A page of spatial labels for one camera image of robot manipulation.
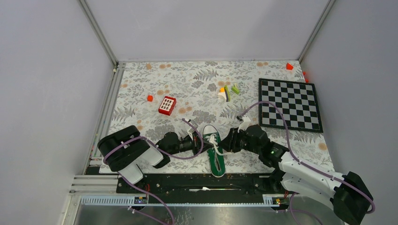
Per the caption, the right aluminium corner post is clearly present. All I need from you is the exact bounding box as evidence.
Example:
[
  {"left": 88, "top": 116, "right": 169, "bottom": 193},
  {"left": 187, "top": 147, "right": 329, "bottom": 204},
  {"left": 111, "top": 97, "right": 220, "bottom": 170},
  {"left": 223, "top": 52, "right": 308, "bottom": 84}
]
[{"left": 297, "top": 0, "right": 336, "bottom": 63}]

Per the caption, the black white checkerboard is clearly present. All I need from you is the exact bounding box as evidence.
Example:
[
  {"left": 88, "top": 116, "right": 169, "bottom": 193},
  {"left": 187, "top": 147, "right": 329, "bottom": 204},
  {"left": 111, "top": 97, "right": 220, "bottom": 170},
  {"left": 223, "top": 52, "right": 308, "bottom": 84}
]
[{"left": 259, "top": 78, "right": 323, "bottom": 133}]

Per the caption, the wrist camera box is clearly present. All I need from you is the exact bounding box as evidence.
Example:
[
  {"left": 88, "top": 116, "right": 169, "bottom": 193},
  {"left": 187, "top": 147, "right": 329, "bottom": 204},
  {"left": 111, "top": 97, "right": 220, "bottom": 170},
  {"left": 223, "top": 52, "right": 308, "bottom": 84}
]
[
  {"left": 237, "top": 115, "right": 251, "bottom": 133},
  {"left": 186, "top": 120, "right": 198, "bottom": 139}
]

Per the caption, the red block far corner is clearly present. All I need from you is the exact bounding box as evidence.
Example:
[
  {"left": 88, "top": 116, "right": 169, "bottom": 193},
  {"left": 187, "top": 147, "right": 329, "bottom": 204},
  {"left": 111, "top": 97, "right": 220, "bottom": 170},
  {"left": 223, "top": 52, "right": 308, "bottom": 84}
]
[{"left": 286, "top": 63, "right": 294, "bottom": 70}]

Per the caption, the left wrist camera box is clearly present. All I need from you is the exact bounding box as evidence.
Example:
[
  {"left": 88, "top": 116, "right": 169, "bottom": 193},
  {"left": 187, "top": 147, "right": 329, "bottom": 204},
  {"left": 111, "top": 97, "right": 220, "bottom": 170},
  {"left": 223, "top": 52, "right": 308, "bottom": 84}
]
[{"left": 186, "top": 120, "right": 198, "bottom": 139}]

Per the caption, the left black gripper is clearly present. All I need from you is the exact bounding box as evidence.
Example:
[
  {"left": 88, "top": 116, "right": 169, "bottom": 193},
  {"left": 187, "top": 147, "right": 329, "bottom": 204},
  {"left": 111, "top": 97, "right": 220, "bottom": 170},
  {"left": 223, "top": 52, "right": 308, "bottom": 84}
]
[{"left": 168, "top": 130, "right": 214, "bottom": 157}]

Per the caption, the red white brick block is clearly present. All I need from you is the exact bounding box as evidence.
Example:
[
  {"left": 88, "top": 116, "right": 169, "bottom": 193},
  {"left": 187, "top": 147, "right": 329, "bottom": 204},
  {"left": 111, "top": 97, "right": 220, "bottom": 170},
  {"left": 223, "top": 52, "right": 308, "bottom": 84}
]
[{"left": 158, "top": 96, "right": 176, "bottom": 116}]

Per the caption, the lime green block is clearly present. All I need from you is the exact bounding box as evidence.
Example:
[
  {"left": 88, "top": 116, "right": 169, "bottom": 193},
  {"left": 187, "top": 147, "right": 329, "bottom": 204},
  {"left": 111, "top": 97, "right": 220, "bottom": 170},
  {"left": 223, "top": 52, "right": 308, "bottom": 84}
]
[{"left": 231, "top": 85, "right": 240, "bottom": 95}]

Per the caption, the floral patterned table mat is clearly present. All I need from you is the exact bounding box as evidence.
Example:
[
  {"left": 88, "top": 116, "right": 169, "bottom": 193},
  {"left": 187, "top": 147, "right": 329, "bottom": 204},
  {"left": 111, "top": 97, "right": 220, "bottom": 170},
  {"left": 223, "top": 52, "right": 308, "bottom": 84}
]
[{"left": 108, "top": 60, "right": 334, "bottom": 174}]

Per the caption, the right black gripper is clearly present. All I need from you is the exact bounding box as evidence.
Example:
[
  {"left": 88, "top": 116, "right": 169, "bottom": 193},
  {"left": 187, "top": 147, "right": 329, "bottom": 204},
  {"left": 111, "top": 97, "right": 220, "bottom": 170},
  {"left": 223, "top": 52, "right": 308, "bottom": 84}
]
[{"left": 217, "top": 127, "right": 261, "bottom": 155}]

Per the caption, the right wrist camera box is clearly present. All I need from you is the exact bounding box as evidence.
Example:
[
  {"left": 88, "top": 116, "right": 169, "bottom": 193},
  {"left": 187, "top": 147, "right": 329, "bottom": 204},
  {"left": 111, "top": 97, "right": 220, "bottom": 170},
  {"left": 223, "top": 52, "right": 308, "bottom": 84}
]
[{"left": 237, "top": 115, "right": 251, "bottom": 133}]

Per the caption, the white shoelace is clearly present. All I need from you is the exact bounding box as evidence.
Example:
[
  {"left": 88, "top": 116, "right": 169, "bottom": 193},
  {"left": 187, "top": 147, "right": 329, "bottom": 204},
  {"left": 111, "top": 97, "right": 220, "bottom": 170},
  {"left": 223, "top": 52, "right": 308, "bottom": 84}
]
[{"left": 207, "top": 134, "right": 232, "bottom": 156}]

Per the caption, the aluminium corner post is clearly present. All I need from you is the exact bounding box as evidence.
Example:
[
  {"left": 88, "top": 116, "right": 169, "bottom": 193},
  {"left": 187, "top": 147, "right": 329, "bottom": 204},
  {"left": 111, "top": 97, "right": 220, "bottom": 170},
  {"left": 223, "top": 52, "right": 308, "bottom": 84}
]
[
  {"left": 297, "top": 0, "right": 336, "bottom": 63},
  {"left": 77, "top": 0, "right": 118, "bottom": 68}
]

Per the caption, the aluminium frame rail front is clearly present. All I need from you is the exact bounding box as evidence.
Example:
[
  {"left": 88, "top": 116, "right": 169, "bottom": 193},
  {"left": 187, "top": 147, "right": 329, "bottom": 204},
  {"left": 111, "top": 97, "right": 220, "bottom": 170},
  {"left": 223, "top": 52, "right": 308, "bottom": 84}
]
[{"left": 67, "top": 174, "right": 349, "bottom": 208}]

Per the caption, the purple cable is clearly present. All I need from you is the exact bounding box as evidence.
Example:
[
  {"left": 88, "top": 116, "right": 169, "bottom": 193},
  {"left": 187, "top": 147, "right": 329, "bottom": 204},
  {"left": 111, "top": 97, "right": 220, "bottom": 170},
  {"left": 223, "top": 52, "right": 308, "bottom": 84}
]
[
  {"left": 237, "top": 101, "right": 376, "bottom": 225},
  {"left": 102, "top": 118, "right": 205, "bottom": 225}
]

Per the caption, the green white sneaker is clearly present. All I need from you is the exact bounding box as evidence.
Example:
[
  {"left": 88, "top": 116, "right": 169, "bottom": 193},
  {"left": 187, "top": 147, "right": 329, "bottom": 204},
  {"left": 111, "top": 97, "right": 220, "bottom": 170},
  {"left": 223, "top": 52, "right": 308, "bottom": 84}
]
[{"left": 202, "top": 124, "right": 226, "bottom": 178}]

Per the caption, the left aluminium corner post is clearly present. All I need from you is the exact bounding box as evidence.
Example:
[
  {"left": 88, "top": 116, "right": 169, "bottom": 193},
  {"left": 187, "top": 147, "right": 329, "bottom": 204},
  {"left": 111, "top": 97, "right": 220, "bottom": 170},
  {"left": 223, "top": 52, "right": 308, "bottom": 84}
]
[{"left": 77, "top": 0, "right": 118, "bottom": 68}]

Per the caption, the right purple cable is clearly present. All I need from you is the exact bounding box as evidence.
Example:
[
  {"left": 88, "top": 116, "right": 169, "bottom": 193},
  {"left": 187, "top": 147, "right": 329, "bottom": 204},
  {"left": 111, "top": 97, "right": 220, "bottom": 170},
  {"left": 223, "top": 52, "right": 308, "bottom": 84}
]
[{"left": 237, "top": 101, "right": 376, "bottom": 225}]

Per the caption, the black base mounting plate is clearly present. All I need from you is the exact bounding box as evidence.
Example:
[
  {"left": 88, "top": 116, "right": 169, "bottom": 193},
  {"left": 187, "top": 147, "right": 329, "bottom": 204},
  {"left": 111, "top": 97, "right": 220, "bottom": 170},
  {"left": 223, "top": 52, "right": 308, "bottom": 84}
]
[{"left": 116, "top": 173, "right": 292, "bottom": 204}]

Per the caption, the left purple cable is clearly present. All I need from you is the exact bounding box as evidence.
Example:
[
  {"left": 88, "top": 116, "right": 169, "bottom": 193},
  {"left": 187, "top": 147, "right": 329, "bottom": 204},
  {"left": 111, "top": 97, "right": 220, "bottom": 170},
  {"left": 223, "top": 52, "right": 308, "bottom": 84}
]
[{"left": 102, "top": 118, "right": 205, "bottom": 225}]

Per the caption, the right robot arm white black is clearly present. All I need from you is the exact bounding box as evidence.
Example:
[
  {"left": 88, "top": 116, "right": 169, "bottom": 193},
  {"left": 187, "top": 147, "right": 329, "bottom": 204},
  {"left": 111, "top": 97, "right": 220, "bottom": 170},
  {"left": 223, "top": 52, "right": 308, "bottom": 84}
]
[{"left": 218, "top": 125, "right": 373, "bottom": 225}]

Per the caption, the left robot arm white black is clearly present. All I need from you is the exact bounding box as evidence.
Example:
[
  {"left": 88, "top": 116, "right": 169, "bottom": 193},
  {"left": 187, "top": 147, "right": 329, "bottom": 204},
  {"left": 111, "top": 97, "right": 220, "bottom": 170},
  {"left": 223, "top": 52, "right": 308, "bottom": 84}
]
[{"left": 97, "top": 126, "right": 213, "bottom": 193}]

